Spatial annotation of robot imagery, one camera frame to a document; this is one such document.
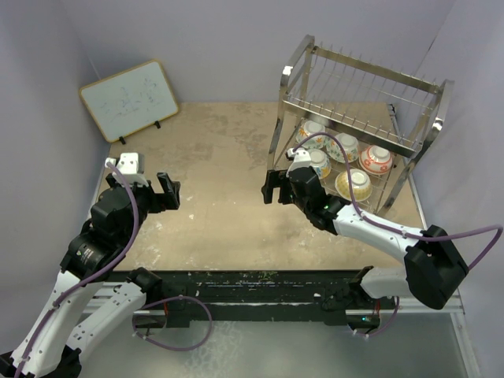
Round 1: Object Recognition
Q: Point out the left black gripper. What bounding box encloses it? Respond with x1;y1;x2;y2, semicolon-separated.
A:
107;171;180;246

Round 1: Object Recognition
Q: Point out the blue orange floral bowl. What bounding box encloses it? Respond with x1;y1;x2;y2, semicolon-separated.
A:
308;149;332;179

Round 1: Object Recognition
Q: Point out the blue rim yellow bowl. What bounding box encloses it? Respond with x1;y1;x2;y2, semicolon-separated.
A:
335;169;372;202

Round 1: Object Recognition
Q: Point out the orange flower green leaf bowl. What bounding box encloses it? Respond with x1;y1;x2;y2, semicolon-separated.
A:
325;133;360;163

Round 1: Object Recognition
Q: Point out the red patterned bowl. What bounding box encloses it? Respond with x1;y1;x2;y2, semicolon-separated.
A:
358;145;393;176

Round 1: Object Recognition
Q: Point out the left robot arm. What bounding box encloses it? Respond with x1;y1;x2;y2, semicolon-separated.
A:
1;172;180;377

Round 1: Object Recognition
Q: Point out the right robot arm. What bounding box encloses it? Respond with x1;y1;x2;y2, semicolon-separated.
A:
261;167;469;310

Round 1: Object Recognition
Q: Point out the steel two-tier dish rack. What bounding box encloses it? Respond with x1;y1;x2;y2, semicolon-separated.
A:
266;35;454;216

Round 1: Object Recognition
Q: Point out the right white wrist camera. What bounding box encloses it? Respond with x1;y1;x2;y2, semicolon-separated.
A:
286;147;312;176

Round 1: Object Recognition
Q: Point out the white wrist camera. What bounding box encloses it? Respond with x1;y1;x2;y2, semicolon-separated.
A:
286;147;312;176
105;152;149;187

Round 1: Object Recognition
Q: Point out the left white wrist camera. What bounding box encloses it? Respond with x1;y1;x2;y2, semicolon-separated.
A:
105;152;149;187

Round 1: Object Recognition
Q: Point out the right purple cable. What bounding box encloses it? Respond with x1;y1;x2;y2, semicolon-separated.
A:
291;133;504;272

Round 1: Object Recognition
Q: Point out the small whiteboard wooden frame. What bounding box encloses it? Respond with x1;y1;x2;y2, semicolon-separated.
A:
79;59;179;143

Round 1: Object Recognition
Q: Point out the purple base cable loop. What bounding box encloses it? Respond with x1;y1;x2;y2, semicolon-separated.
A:
131;295;214;352

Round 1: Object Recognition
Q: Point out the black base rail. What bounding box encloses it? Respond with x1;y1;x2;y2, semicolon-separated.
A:
94;269;397;328

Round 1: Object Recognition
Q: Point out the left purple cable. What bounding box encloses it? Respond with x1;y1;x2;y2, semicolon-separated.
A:
11;162;140;375

